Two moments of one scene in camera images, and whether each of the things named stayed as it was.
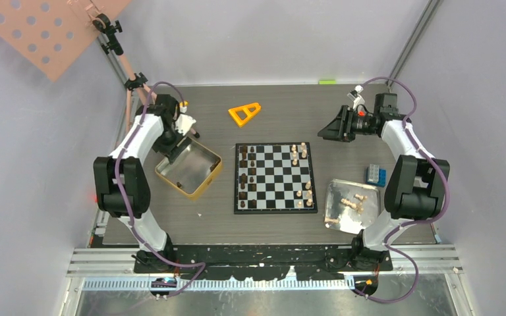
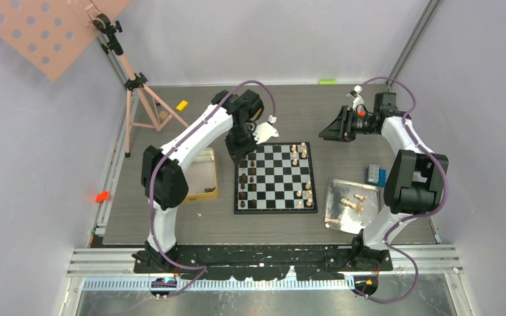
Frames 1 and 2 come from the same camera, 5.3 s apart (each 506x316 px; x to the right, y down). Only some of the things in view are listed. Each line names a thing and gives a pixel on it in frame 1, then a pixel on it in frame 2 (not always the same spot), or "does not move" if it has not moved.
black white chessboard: [274, 178] does not move
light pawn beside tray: [329, 219] does not move
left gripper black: [171, 151] → [238, 154]
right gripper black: [340, 128] does not move
